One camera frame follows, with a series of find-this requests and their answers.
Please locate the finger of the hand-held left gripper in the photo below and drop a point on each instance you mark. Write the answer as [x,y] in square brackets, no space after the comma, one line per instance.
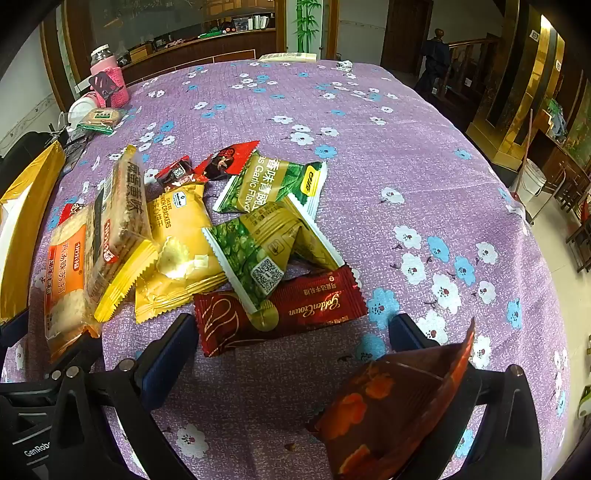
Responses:
[74,359]
[14,330]

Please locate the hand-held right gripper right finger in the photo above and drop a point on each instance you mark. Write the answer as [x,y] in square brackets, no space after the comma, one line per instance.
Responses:
[408,330]

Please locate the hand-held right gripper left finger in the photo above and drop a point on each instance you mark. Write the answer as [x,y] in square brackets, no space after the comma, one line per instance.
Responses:
[171,355]

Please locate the orange cracker packet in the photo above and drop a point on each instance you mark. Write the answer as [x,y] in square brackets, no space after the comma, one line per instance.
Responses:
[64,286]

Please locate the brown red snack packet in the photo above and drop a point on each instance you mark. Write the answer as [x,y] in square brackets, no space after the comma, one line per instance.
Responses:
[378,415]

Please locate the dark red candy packet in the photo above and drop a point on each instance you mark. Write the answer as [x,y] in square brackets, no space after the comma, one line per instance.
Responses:
[314,304]

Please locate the green gold pea packet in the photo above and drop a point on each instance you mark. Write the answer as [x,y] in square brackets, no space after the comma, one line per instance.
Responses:
[244,249]

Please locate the small red snack packet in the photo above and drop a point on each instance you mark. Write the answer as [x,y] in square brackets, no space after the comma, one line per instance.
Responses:
[175,173]
[68,212]

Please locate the yellow cheese cracker packet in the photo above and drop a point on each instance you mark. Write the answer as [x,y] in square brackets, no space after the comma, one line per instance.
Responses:
[180,221]

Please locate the yellow cardboard box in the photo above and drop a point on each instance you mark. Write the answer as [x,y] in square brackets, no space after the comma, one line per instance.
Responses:
[32,194]

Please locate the yellow cracker stack packet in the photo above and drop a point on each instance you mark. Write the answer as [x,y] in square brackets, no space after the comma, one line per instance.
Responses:
[122,217]

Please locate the large red snack packet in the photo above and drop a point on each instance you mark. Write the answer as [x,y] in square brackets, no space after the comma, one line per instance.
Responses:
[226,161]

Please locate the purple floral tablecloth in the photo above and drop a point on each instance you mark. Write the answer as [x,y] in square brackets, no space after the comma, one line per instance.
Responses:
[369,161]

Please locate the black sofa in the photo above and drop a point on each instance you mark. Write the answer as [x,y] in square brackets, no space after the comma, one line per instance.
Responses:
[23,152]

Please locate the white bucket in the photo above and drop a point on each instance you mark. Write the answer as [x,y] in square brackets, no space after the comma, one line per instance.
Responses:
[531,182]

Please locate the black handheld device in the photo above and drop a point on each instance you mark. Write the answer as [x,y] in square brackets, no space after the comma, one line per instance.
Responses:
[74,143]

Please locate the wooden chair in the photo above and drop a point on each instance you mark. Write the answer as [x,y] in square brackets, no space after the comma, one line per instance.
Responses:
[575,198]

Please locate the round cracker packet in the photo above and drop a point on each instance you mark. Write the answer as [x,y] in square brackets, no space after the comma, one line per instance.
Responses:
[104,117]

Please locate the white round container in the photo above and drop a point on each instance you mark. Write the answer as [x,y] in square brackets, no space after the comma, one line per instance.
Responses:
[83,108]

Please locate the gold framed screen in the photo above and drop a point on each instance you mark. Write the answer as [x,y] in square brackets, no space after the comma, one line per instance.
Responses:
[508,92]

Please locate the pink sleeved bottle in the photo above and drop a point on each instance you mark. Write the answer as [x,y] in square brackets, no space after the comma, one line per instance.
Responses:
[111,87]

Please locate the dark blue jacket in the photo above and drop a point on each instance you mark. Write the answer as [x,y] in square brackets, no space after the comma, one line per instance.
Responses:
[434,64]

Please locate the small white wrapper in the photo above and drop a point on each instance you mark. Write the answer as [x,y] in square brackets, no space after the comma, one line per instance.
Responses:
[345,64]

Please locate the wooden stair railing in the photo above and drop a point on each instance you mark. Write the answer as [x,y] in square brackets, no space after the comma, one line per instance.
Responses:
[475,60]

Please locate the wooden door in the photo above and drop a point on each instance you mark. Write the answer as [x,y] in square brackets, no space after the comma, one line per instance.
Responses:
[406,32]

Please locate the small wooden box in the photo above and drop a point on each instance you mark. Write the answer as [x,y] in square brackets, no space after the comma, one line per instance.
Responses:
[141,51]

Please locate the wooden cabinet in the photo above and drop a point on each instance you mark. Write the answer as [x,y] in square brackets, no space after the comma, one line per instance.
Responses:
[207,50]

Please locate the row of white boxes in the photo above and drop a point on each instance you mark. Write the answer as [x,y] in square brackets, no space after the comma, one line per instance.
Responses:
[249,22]

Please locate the bamboo wall decal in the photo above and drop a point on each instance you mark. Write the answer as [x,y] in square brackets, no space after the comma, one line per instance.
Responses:
[307,27]

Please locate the painted glass wall panel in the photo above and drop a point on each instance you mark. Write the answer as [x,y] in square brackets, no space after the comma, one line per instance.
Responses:
[161,18]

